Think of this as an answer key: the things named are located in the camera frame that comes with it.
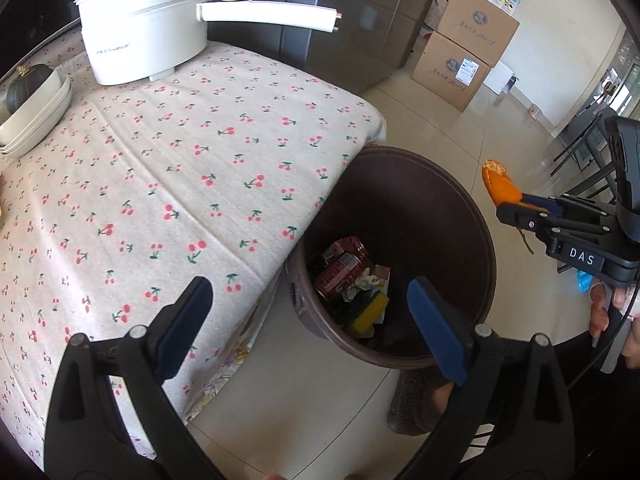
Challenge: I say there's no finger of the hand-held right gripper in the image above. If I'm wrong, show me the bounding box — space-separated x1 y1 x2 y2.
520 193 622 222
496 201 620 250

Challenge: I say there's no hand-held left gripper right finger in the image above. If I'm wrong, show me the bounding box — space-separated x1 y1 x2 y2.
395 276 576 480

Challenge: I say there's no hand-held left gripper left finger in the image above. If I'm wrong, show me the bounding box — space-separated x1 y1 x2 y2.
44 276 228 480

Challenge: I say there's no orange peel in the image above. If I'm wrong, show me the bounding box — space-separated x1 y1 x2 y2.
481 159 537 255

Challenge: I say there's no green and yellow sponge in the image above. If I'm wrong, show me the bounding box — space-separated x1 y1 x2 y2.
345 290 391 337

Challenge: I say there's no white tissue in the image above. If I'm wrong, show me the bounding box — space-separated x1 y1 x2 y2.
342 267 388 301

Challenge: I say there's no brown trash bin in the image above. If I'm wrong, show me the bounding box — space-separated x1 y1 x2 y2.
285 145 498 370

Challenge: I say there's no red cartoon drink can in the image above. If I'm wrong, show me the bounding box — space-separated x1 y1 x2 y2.
314 237 373 301

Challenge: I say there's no person's right hand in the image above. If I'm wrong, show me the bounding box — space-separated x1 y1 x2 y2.
589 282 640 361

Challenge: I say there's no floral table skirt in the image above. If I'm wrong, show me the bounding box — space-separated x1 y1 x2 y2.
182 300 266 423

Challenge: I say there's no black metal chair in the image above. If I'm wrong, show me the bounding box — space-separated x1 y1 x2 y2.
550 110 621 206

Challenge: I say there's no grey knitted shoe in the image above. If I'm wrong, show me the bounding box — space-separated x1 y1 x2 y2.
387 367 456 436

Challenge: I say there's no glass door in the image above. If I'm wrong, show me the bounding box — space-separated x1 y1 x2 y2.
582 27 640 133

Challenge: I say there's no cherry print tablecloth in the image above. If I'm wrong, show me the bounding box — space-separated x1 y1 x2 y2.
0 25 388 461

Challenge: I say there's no cardboard box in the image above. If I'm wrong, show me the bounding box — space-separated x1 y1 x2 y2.
432 0 521 68
411 30 493 113

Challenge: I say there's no grey refrigerator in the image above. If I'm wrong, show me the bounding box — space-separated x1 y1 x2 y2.
207 0 445 95

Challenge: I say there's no dark green squash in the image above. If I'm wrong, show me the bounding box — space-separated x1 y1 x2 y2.
6 64 51 115

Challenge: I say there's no white electric pot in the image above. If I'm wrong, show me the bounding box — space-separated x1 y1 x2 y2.
75 0 341 86

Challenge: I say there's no black microwave oven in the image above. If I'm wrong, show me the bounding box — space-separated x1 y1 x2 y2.
0 0 106 76

